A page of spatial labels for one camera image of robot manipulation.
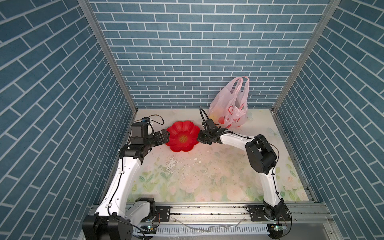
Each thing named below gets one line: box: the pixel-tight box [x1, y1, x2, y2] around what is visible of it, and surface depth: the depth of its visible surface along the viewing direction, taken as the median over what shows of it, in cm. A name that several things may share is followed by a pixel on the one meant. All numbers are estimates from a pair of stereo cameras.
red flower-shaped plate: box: [165, 121, 201, 153], surface depth 106 cm
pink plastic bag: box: [208, 76, 250, 129], surface depth 98 cm
